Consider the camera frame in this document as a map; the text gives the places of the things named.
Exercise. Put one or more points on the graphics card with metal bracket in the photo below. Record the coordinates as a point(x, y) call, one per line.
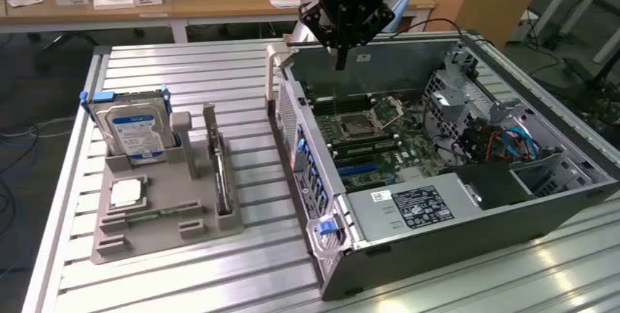
point(221, 182)

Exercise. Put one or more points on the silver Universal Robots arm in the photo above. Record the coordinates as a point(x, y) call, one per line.
point(305, 31)

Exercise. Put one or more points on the perforated metal disk bay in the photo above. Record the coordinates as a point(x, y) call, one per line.
point(450, 106)

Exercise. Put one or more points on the CPU socket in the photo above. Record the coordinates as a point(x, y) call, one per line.
point(357, 126)

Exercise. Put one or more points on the green motherboard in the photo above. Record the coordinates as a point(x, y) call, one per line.
point(412, 146)

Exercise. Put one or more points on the blue expansion slot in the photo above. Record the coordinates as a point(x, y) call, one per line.
point(358, 169)

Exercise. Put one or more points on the hard disk in blue caddy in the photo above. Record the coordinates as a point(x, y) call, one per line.
point(137, 131)

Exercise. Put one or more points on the black office chair base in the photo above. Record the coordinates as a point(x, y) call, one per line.
point(62, 38)

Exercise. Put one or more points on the grey power supply unit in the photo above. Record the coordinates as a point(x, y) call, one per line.
point(377, 218)

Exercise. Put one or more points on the blue case latch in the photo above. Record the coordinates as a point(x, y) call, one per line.
point(324, 227)

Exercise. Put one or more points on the white paper card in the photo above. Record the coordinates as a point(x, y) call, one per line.
point(24, 1)

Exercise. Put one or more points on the silver CPU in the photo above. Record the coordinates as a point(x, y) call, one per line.
point(126, 193)

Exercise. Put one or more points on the green RAM stick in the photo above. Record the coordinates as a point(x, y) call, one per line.
point(154, 214)

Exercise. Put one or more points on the grey plastic parts rack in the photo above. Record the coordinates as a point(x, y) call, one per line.
point(161, 231)

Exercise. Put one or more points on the open dark PC case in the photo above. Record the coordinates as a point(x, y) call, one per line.
point(436, 255)

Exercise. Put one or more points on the white desk frame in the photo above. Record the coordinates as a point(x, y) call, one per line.
point(605, 48)

